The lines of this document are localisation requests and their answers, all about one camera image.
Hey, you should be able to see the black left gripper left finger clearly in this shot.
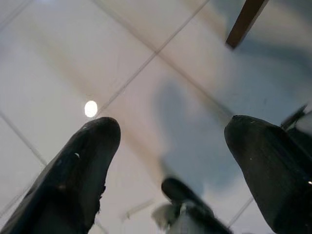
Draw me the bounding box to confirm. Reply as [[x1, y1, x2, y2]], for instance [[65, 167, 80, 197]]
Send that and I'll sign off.
[[0, 117, 121, 234]]

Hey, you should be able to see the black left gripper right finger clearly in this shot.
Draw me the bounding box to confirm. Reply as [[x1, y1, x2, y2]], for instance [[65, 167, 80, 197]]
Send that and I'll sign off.
[[224, 114, 312, 234]]

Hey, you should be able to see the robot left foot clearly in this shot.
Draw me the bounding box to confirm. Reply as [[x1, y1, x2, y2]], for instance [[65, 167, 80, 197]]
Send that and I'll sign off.
[[152, 177, 232, 234]]

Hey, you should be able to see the brown wooden table bar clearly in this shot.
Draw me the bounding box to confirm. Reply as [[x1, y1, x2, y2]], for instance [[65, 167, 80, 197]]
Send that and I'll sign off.
[[225, 0, 269, 49]]

